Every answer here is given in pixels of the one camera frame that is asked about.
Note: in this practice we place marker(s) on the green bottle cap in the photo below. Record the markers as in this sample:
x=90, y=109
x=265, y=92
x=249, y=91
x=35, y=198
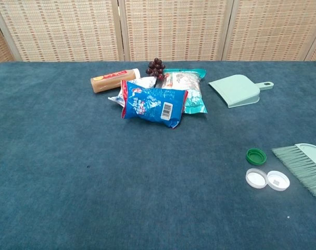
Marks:
x=256, y=156

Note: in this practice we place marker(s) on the white bottle cap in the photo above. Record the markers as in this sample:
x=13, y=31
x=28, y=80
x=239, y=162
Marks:
x=278, y=181
x=256, y=178

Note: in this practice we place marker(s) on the brown drink bottle red label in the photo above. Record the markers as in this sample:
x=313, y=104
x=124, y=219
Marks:
x=111, y=81

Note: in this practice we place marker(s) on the blue snack bag with barcode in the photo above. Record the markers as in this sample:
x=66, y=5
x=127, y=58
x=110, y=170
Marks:
x=147, y=104

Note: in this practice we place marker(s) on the white crumpled snack bag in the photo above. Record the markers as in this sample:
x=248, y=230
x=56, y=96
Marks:
x=144, y=81

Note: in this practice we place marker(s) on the teal and white snack bag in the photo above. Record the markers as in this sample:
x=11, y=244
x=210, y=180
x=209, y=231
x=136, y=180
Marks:
x=191, y=89

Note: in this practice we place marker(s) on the dark red grape bunch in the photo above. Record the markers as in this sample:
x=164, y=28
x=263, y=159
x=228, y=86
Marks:
x=155, y=68

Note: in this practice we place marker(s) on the mint green dustpan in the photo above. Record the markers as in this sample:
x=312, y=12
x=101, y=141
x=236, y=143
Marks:
x=235, y=91

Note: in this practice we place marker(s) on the blue felt table mat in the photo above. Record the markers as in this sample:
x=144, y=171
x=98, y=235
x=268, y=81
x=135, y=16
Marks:
x=69, y=169

